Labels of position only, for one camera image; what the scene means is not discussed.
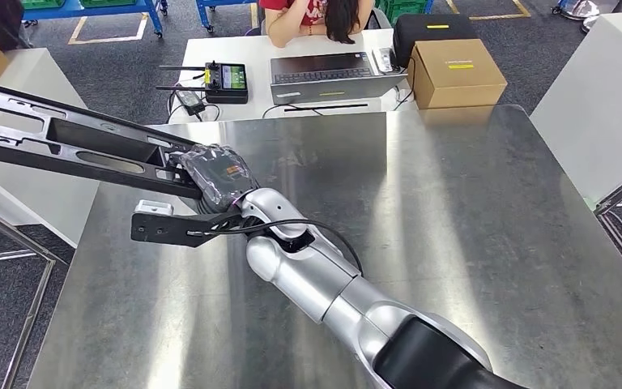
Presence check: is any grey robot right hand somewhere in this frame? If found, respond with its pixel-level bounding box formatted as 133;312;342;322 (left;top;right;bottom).
168;143;262;216

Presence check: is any long black plastic part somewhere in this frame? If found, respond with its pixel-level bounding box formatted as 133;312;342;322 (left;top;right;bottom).
0;76;207;201

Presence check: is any blue metal shelf rack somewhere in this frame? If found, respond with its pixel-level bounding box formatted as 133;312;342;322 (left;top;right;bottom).
195;0;261;33
21;0;168;40

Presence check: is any stainless steel workbench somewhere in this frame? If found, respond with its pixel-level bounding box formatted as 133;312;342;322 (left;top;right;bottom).
0;195;70;389
26;105;622;389

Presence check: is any black remote controller with screen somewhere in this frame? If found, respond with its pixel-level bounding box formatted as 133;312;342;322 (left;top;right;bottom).
155;60;249;105

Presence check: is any black power adapter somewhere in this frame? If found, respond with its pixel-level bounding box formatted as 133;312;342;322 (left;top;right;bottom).
173;88;207;115

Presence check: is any white desk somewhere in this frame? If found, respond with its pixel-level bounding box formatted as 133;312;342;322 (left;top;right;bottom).
167;28;418;126
0;47;101;249

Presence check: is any thin black rod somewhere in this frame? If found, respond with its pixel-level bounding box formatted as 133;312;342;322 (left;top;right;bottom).
283;103;370;113

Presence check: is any silver laptop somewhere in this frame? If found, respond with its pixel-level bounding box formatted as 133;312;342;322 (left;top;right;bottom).
269;52;410;106

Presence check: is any person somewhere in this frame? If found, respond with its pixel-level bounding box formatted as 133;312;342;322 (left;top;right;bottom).
259;0;377;49

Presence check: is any closed cardboard box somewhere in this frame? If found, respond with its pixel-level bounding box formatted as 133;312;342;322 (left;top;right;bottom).
407;38;509;110

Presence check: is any white desk side panel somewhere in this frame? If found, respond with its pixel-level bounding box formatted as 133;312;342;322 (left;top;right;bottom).
530;11;622;205

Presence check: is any chrome stanchion base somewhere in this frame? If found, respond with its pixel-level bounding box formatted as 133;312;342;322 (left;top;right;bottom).
552;0;604;32

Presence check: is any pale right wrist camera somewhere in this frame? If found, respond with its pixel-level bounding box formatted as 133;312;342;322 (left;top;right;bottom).
134;199;176;217

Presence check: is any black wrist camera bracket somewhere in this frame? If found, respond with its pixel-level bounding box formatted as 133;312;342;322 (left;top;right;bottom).
130;211;250;250

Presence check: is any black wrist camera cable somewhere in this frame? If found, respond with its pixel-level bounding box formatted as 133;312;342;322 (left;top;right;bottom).
187;217;364;277

